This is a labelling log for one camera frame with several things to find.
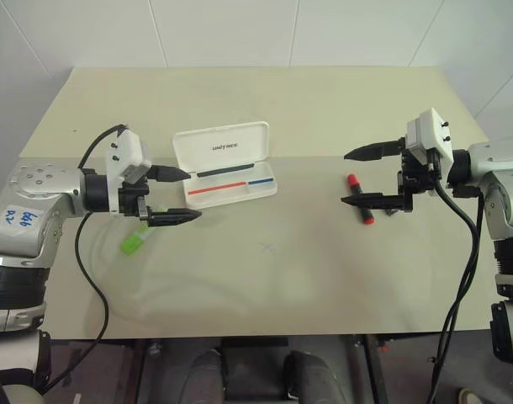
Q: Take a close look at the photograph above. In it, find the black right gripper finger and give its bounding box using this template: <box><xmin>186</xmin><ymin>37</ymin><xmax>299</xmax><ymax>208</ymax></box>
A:
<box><xmin>341</xmin><ymin>192</ymin><xmax>405</xmax><ymax>210</ymax></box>
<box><xmin>343</xmin><ymin>139</ymin><xmax>405</xmax><ymax>162</ymax></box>

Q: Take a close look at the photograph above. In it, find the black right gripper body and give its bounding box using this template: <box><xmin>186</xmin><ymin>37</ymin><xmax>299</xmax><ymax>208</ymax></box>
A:
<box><xmin>396</xmin><ymin>146</ymin><xmax>442</xmax><ymax>212</ymax></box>

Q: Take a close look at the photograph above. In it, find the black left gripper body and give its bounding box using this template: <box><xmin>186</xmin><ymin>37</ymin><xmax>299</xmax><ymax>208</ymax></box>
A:
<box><xmin>117</xmin><ymin>176</ymin><xmax>152</xmax><ymax>221</ymax></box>

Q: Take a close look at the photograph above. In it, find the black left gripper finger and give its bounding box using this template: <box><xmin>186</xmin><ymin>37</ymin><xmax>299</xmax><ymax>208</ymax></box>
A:
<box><xmin>148</xmin><ymin>164</ymin><xmax>192</xmax><ymax>183</ymax></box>
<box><xmin>146</xmin><ymin>207</ymin><xmax>204</xmax><ymax>229</ymax></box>

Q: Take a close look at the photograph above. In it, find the white open pencil case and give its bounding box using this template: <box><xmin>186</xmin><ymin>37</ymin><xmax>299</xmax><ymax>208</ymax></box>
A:
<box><xmin>172</xmin><ymin>120</ymin><xmax>279</xmax><ymax>210</ymax></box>

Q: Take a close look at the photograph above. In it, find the black marker with red caps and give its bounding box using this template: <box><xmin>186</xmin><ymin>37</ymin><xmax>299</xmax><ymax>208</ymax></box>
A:
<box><xmin>346</xmin><ymin>173</ymin><xmax>376</xmax><ymax>227</ymax></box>

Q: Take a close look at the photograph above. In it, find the green capped clear pen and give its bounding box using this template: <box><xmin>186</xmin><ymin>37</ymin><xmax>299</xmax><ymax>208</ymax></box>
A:
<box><xmin>120</xmin><ymin>222</ymin><xmax>151</xmax><ymax>258</ymax></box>

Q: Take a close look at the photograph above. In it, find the red pen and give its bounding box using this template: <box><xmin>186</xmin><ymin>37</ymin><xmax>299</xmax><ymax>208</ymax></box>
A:
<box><xmin>188</xmin><ymin>181</ymin><xmax>247</xmax><ymax>196</ymax></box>

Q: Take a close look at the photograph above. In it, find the black pen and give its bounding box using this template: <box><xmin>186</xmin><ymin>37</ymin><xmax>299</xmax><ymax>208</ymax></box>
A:
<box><xmin>196</xmin><ymin>162</ymin><xmax>258</xmax><ymax>178</ymax></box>

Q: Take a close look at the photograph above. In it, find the black table leg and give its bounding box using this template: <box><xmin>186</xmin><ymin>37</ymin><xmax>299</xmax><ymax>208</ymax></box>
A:
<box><xmin>362</xmin><ymin>334</ymin><xmax>389</xmax><ymax>404</ymax></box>

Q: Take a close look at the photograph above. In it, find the beige shoe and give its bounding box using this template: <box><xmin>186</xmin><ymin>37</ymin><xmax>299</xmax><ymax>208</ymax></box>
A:
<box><xmin>457</xmin><ymin>386</ymin><xmax>489</xmax><ymax>404</ymax></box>

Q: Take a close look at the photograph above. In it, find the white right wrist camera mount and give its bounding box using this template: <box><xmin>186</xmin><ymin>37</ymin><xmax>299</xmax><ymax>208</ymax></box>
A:
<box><xmin>405</xmin><ymin>108</ymin><xmax>453</xmax><ymax>164</ymax></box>

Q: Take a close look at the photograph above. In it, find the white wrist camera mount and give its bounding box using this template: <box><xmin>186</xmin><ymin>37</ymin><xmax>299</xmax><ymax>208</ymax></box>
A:
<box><xmin>104</xmin><ymin>130</ymin><xmax>152</xmax><ymax>216</ymax></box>
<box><xmin>405</xmin><ymin>108</ymin><xmax>453</xmax><ymax>164</ymax></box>

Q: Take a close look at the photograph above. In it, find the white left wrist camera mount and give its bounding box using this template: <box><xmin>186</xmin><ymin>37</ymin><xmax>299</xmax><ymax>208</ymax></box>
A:
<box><xmin>104</xmin><ymin>130</ymin><xmax>152</xmax><ymax>216</ymax></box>

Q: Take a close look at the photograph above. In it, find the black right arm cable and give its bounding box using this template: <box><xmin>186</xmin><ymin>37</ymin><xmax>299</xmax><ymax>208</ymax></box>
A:
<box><xmin>426</xmin><ymin>157</ymin><xmax>485</xmax><ymax>404</ymax></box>

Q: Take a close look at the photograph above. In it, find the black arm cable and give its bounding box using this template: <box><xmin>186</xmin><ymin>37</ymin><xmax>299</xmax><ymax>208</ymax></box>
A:
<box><xmin>57</xmin><ymin>123</ymin><xmax>129</xmax><ymax>391</ymax></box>
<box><xmin>426</xmin><ymin>157</ymin><xmax>485</xmax><ymax>404</ymax></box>

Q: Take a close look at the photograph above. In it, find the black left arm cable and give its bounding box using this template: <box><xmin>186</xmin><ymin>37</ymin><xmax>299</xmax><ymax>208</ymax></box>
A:
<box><xmin>57</xmin><ymin>123</ymin><xmax>129</xmax><ymax>391</ymax></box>

